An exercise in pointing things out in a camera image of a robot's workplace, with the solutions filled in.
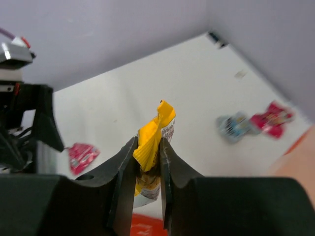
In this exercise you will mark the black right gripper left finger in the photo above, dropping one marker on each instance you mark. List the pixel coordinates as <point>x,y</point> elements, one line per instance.
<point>97,203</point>

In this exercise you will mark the large red chips bag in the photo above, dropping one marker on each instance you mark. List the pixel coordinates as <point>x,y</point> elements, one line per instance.
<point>142,225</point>

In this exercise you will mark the yellow snack packet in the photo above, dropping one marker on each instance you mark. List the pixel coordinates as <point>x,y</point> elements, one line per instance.
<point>148,184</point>

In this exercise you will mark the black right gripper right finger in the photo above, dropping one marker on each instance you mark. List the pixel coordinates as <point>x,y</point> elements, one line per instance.
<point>195,205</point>

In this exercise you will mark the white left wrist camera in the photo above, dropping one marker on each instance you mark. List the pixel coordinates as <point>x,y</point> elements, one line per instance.
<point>14,56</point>

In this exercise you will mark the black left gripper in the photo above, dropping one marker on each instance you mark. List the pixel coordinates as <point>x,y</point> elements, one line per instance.
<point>26,117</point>

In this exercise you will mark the orange paper bag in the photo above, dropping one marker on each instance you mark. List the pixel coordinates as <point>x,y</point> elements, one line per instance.
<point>299,162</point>

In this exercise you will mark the silver blue candy wrapper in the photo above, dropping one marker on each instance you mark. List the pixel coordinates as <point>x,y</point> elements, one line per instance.
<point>234,127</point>

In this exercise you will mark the pink candy packet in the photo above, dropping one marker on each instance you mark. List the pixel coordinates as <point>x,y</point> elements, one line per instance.
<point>80,156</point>

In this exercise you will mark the red candy wrapper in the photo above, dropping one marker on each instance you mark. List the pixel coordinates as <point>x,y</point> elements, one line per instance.
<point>273,120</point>

